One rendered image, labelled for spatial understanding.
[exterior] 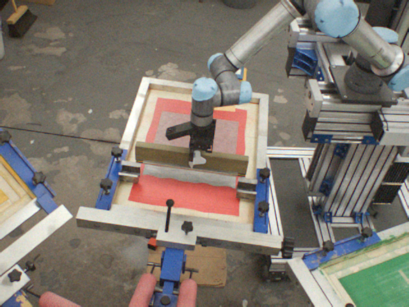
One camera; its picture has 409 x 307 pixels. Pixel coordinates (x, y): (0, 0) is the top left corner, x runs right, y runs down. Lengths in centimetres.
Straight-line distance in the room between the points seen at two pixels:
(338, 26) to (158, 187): 86
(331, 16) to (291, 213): 157
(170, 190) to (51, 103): 205
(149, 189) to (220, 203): 27
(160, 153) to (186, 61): 245
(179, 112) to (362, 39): 90
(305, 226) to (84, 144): 156
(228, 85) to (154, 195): 52
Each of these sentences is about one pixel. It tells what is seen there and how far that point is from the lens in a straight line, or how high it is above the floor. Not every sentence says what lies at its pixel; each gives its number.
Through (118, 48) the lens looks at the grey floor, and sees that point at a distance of 426.
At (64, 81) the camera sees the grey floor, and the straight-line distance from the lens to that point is 393.
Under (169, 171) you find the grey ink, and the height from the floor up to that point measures 96.
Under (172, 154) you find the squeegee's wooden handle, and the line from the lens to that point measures 174.
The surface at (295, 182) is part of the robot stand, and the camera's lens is 299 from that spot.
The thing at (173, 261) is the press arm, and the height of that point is 104.
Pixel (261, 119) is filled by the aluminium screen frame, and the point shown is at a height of 99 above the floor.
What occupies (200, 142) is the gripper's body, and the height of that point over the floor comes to 122.
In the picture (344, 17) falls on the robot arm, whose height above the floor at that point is 169.
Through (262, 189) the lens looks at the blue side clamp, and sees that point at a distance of 184.
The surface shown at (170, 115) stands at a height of 96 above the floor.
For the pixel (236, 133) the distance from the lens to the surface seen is 210.
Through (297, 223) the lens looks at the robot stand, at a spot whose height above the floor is 21.
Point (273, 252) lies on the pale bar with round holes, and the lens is 167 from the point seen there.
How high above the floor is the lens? 237
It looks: 46 degrees down
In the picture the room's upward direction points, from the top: 7 degrees clockwise
